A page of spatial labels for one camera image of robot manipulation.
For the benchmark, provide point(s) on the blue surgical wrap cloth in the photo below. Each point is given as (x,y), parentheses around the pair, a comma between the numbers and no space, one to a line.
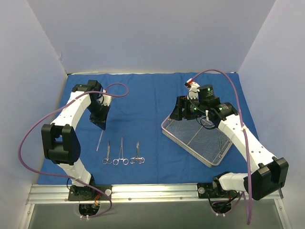
(141,103)

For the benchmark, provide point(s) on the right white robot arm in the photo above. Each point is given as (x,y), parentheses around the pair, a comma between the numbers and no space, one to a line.
(265,172)

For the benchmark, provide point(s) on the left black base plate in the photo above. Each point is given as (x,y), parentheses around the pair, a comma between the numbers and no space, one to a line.
(86,193)

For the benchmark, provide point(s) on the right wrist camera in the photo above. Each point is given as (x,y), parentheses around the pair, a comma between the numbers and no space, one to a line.
(192,89)

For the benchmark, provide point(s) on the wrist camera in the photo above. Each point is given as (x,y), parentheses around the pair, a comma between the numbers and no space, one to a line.
(192,89)
(106,101)

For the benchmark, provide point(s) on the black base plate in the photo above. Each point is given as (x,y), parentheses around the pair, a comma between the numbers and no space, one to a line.
(205,190)
(86,193)

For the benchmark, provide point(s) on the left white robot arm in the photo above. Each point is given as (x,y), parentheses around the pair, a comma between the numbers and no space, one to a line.
(60,143)

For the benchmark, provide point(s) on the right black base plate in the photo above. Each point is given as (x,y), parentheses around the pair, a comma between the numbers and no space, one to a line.
(205,190)

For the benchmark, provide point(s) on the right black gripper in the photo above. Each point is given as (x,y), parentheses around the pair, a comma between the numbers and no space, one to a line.
(179,108)

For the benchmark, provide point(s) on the steel forceps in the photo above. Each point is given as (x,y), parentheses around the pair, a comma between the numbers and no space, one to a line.
(137,157)
(121,157)

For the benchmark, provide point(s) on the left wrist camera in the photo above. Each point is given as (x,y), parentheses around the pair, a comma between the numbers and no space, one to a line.
(106,101)

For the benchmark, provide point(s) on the aluminium front rail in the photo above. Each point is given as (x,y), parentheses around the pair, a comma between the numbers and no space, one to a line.
(58,194)

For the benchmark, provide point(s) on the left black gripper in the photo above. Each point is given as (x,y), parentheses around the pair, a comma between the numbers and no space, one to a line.
(97,118)

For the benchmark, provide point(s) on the metal mesh instrument tray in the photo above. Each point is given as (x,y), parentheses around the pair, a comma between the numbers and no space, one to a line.
(197,138)

